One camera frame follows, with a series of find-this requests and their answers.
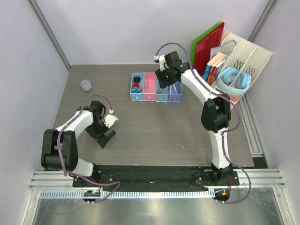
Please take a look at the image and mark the blue capped white marker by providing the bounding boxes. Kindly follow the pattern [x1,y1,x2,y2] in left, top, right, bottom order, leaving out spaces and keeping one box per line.
[172,84,178,94]

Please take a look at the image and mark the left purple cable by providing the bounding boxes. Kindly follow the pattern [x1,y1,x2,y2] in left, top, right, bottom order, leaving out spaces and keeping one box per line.
[56,94,121,203]

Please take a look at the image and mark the pink drawer box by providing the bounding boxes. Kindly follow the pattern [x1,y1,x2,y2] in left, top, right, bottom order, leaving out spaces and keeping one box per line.
[143,72,157,101]

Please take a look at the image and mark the blue rimmed clear folder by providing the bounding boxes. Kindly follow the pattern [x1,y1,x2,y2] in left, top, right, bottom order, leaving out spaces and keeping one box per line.
[210,39,237,59]

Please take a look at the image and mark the red board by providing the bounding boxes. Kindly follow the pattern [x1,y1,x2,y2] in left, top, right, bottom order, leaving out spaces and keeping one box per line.
[193,22,225,78]

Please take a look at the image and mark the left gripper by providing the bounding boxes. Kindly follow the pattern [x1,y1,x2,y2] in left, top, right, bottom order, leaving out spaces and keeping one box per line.
[85,118,115,148]

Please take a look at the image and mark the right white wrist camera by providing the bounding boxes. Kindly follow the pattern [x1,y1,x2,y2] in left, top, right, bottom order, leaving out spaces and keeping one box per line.
[154,55,169,71]

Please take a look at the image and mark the light blue drawer box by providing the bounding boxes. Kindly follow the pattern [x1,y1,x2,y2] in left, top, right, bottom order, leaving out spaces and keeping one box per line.
[130,73,144,102]
[156,80,169,102]

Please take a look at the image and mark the red blue book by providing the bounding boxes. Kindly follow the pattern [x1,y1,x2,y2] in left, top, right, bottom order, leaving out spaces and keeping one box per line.
[202,52,223,81]

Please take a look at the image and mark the red glue bottle black cap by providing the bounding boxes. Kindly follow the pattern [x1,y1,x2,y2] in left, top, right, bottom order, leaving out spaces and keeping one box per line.
[133,76,141,89]

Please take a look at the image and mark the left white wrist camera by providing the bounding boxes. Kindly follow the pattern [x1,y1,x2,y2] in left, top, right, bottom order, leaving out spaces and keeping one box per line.
[104,114,119,128]

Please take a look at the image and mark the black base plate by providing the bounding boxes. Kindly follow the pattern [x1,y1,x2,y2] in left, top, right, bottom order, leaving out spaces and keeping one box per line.
[71,164,240,192]

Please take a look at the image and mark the blue headphones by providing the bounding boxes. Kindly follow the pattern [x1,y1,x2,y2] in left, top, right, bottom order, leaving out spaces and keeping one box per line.
[216,67,252,96]

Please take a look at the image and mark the white desk file organizer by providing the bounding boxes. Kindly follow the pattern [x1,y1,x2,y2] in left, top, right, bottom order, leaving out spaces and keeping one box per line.
[196,29,274,112]

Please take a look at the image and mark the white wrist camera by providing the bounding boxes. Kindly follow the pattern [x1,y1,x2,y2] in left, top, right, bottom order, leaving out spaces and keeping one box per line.
[104,114,119,128]
[154,55,169,71]

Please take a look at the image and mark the purple drawer box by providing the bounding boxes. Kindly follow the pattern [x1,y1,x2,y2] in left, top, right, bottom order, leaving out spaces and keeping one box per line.
[168,82,182,102]

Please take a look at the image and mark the perforated cable duct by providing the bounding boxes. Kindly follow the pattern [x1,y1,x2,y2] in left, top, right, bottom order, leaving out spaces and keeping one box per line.
[39,189,215,200]

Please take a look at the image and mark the blue glue bottle grey cap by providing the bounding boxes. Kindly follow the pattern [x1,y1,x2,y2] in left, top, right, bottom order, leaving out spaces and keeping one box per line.
[132,86,143,93]

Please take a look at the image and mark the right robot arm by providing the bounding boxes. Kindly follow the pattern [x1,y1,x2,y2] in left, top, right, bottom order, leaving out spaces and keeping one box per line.
[154,52,233,185]

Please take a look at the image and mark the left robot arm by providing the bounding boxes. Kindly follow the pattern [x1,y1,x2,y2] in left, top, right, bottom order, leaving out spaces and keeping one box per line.
[41,101,119,187]

